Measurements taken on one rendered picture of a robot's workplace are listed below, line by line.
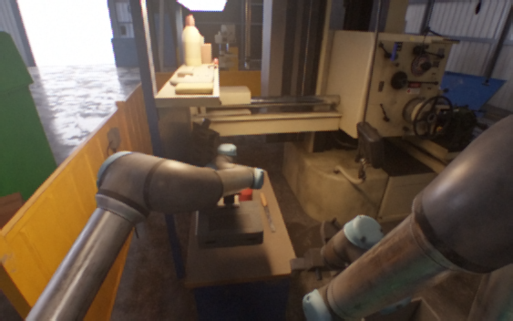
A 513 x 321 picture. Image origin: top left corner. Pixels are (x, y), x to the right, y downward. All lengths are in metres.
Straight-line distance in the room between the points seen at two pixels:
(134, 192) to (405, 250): 0.48
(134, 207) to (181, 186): 0.11
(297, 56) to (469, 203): 2.47
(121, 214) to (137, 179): 0.08
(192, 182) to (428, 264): 0.41
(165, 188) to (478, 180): 0.47
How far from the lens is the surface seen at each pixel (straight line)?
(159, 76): 4.34
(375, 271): 0.38
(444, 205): 0.28
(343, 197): 2.75
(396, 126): 2.58
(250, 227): 1.04
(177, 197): 0.53
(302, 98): 2.40
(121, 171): 0.59
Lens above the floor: 1.89
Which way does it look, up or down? 28 degrees down
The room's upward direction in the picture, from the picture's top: 2 degrees clockwise
